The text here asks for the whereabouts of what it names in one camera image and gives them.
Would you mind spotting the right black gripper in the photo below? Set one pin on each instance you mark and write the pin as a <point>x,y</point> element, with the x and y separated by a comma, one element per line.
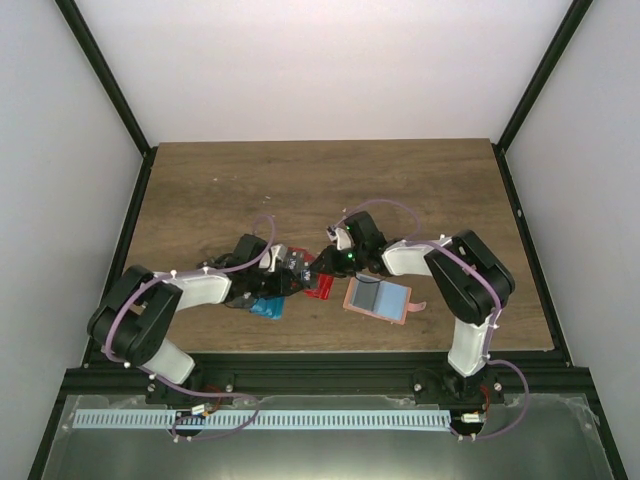
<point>330,263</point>

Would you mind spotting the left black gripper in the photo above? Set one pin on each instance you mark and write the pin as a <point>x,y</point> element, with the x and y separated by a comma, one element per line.
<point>283,287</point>

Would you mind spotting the pink leather card holder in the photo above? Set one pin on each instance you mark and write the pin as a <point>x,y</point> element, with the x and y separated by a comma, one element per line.
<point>393,303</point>

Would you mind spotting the single black card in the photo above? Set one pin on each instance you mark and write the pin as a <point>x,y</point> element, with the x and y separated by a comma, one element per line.
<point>365,296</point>

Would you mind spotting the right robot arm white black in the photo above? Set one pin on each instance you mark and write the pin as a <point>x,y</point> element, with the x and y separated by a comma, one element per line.
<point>473,282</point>

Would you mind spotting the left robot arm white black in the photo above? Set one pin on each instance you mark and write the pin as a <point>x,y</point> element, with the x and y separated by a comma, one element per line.
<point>132,322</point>

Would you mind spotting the blue card pile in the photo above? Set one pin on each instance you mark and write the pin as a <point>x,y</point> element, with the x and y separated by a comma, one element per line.
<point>271,308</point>

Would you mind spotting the black card pile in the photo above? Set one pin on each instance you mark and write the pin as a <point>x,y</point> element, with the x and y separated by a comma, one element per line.
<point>299,262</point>

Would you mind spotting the red VIP card pile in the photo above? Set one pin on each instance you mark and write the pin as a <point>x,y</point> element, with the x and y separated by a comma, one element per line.
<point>321,289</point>

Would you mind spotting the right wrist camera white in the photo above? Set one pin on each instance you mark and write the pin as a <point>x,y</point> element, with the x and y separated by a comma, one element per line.
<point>339,237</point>

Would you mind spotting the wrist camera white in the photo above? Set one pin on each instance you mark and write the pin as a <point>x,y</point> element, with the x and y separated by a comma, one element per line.
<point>339,237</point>
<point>273,260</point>

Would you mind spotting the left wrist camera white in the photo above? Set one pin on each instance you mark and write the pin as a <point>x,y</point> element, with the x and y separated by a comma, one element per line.
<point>273,260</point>

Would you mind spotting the left black frame post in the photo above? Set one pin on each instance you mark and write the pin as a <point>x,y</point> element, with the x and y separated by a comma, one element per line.
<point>90,47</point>

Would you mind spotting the black frame post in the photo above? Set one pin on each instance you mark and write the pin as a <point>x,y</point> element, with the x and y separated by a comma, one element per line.
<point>90,47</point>
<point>560,41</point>

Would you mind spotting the light blue slotted cable duct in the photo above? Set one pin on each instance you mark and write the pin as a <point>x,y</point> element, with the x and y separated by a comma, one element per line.
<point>405,420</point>

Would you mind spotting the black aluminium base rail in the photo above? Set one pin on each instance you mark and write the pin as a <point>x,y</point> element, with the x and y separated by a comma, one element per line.
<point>424,375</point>

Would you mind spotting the right black frame post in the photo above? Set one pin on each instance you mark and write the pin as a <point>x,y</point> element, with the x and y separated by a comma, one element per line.
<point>560,41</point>

